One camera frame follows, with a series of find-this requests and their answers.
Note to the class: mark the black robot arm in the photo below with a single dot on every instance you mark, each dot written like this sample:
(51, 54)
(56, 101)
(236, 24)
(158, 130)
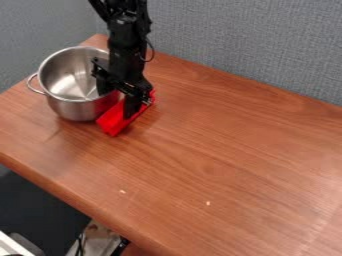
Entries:
(120, 72)

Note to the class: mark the white object at corner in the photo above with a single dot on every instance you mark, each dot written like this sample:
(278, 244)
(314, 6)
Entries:
(13, 245)

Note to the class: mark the red block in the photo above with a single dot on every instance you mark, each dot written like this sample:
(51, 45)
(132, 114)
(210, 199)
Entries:
(111, 121)

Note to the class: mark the white table leg frame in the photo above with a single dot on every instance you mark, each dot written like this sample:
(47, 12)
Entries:
(97, 241)

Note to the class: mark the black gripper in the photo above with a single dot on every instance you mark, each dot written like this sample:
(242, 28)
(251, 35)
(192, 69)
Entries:
(136, 91)

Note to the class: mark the stainless steel pot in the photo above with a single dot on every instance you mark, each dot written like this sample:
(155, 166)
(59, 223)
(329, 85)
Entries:
(64, 81)

